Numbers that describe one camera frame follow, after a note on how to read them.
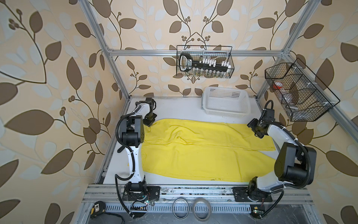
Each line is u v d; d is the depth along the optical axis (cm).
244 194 73
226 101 117
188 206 71
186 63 86
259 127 69
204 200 74
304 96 73
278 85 81
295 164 45
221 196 74
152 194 74
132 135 59
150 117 90
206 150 92
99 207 68
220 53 91
